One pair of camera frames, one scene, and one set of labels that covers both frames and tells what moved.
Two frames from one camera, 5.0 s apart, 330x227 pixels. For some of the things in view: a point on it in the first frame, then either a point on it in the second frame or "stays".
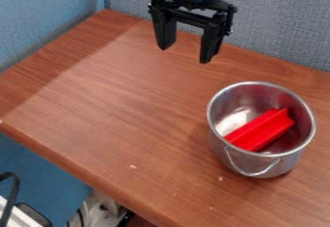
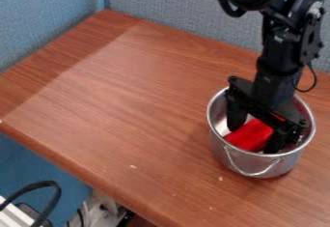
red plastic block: (262, 129) stays
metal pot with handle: (238, 103) stays
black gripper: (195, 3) -> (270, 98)
